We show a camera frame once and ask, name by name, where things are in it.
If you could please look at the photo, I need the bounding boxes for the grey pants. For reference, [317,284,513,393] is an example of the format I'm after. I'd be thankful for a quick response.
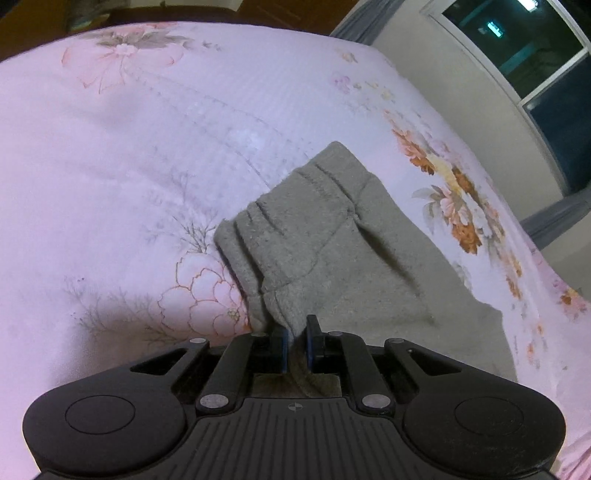
[214,143,516,398]

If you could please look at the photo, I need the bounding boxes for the right grey curtain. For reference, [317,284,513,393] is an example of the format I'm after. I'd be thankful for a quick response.
[521,189,590,250]

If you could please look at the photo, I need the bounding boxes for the grey curtain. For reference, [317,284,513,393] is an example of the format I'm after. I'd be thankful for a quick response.
[329,0,404,46]
[521,189,590,250]

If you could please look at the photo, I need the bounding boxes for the pink floral bed sheet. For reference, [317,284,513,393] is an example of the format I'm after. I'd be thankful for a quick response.
[1,22,590,479]

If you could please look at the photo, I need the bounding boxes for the left grey curtain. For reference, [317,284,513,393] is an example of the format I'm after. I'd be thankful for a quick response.
[329,0,404,46]

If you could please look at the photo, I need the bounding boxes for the sliding glass window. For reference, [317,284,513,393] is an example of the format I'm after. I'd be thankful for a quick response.
[422,0,590,194]

